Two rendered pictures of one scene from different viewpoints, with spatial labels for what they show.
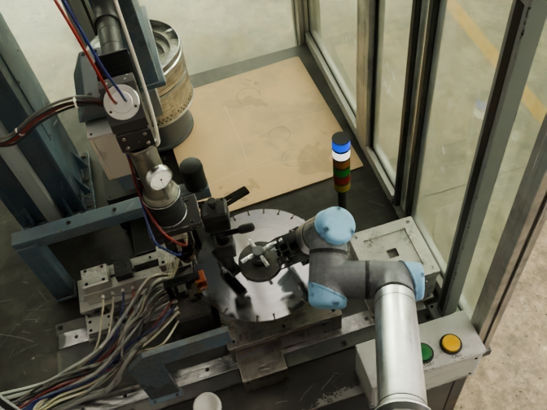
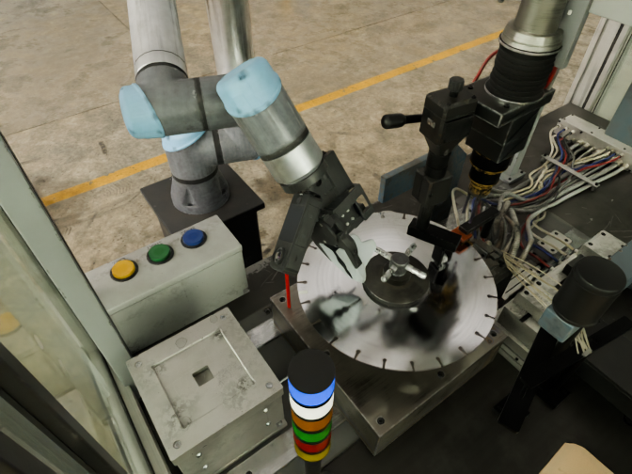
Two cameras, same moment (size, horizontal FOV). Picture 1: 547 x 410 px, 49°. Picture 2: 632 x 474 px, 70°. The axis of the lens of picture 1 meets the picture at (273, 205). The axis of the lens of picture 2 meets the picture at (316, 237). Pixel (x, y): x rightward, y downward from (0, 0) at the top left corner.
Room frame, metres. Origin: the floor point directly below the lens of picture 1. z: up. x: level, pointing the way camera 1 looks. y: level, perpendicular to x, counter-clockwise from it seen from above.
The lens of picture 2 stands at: (1.16, -0.28, 1.55)
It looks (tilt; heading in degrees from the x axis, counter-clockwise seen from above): 46 degrees down; 153
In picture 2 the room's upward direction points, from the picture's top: straight up
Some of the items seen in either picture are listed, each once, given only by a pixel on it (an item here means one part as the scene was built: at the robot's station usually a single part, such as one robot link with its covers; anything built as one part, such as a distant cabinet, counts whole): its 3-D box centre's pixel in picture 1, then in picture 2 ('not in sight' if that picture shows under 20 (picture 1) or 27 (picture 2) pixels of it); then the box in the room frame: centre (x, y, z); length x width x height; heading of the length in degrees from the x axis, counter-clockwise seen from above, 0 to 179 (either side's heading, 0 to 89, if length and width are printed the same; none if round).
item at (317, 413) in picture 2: (341, 150); (311, 392); (0.98, -0.19, 1.11); 0.05 x 0.04 x 0.03; 8
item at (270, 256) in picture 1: (260, 259); (396, 275); (0.80, 0.06, 0.96); 0.11 x 0.11 x 0.03
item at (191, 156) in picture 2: not in sight; (191, 142); (0.20, -0.12, 0.91); 0.13 x 0.12 x 0.14; 77
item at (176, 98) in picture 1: (147, 92); not in sight; (1.54, 0.35, 0.93); 0.31 x 0.31 x 0.36
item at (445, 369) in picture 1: (417, 359); (172, 283); (0.53, -0.28, 0.82); 0.28 x 0.11 x 0.15; 98
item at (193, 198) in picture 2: not in sight; (197, 181); (0.20, -0.13, 0.80); 0.15 x 0.15 x 0.10
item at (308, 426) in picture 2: (341, 159); (311, 405); (0.98, -0.19, 1.08); 0.05 x 0.04 x 0.03; 8
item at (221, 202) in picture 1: (219, 228); (441, 146); (0.77, 0.13, 1.17); 0.06 x 0.05 x 0.20; 89
